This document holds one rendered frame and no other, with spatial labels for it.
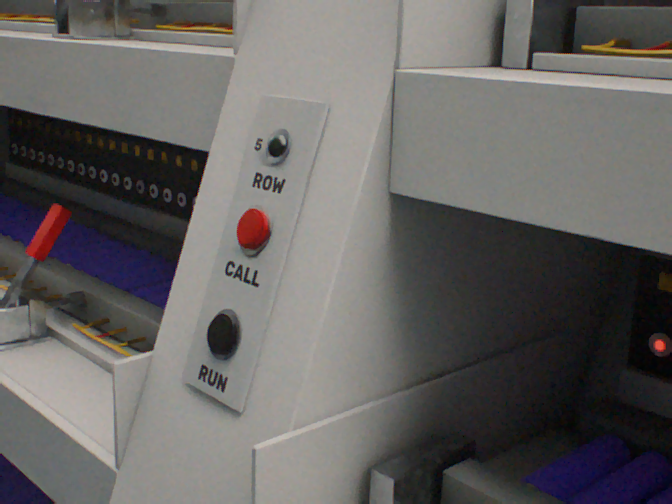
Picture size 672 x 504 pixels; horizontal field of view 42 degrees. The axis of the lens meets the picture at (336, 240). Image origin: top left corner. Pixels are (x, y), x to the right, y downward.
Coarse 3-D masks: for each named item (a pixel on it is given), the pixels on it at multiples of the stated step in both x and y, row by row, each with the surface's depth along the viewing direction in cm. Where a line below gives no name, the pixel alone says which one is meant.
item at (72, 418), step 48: (96, 192) 76; (0, 288) 62; (0, 384) 47; (48, 384) 46; (96, 384) 47; (0, 432) 48; (48, 432) 43; (96, 432) 41; (48, 480) 44; (96, 480) 40
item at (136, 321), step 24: (0, 240) 66; (0, 264) 64; (48, 264) 60; (48, 288) 59; (72, 288) 56; (96, 288) 55; (72, 312) 57; (96, 312) 54; (120, 312) 52; (144, 312) 51; (96, 336) 51; (120, 336) 52; (144, 336) 50
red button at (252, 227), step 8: (248, 216) 34; (256, 216) 34; (264, 216) 34; (240, 224) 34; (248, 224) 34; (256, 224) 34; (264, 224) 34; (240, 232) 34; (248, 232) 34; (256, 232) 34; (264, 232) 34; (240, 240) 34; (248, 240) 34; (256, 240) 34; (248, 248) 34
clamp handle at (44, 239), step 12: (48, 216) 53; (60, 216) 52; (48, 228) 52; (60, 228) 53; (36, 240) 52; (48, 240) 52; (36, 252) 52; (48, 252) 52; (24, 264) 52; (36, 264) 52; (24, 276) 52; (12, 288) 52; (12, 300) 52
